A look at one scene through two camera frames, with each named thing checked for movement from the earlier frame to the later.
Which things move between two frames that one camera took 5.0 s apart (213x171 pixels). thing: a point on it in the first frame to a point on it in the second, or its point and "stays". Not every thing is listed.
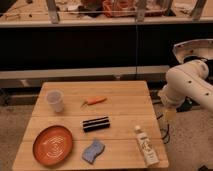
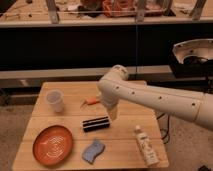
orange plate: x=52 y=144 stays
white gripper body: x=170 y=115 to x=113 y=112
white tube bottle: x=146 y=149 stays
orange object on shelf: x=119 y=8 stays
